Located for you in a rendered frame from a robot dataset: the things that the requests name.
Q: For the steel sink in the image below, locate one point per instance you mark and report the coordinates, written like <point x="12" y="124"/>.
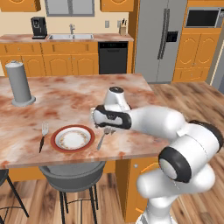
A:
<point x="71" y="37"/>

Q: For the orange island cupboard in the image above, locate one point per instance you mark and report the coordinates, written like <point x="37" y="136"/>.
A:
<point x="131" y="186"/>

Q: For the steel microwave oven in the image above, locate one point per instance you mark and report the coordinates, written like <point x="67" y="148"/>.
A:
<point x="204" y="18"/>

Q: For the orange wall cupboard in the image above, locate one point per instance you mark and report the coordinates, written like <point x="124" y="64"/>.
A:
<point x="116" y="5"/>
<point x="19" y="5"/>

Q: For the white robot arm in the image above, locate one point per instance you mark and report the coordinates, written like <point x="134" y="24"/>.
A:
<point x="175" y="137"/>

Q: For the grey wall socket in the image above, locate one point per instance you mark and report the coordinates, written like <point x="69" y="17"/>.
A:
<point x="107" y="24"/>
<point x="119" y="24"/>

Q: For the black coffee machine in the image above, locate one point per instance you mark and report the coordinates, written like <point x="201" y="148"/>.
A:
<point x="39" y="27"/>

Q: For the tall orange cupboard unit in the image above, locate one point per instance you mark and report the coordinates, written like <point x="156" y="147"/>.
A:
<point x="195" y="55"/>

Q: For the steel tap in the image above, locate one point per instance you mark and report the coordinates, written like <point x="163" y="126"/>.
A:
<point x="71" y="28"/>

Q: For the grey paper towel holder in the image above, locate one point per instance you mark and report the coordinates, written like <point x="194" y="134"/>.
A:
<point x="18" y="84"/>

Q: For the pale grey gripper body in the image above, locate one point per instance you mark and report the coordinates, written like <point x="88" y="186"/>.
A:
<point x="92" y="114"/>

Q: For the grey framed window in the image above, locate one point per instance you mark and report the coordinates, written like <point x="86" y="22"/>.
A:
<point x="69" y="7"/>

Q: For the grey bar stool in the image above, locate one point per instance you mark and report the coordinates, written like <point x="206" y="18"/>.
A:
<point x="8" y="189"/>
<point x="73" y="178"/>

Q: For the grey steel fridge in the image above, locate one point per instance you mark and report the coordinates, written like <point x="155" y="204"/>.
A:
<point x="154" y="43"/>

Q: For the orange base cupboard run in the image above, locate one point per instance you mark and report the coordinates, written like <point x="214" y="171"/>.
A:
<point x="58" y="59"/>

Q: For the wooden knife block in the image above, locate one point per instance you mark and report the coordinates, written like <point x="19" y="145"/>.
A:
<point x="123" y="29"/>

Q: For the black dishwasher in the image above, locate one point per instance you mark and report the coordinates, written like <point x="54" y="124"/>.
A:
<point x="113" y="58"/>

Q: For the white plate with red rim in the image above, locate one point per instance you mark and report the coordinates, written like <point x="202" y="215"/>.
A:
<point x="73" y="138"/>

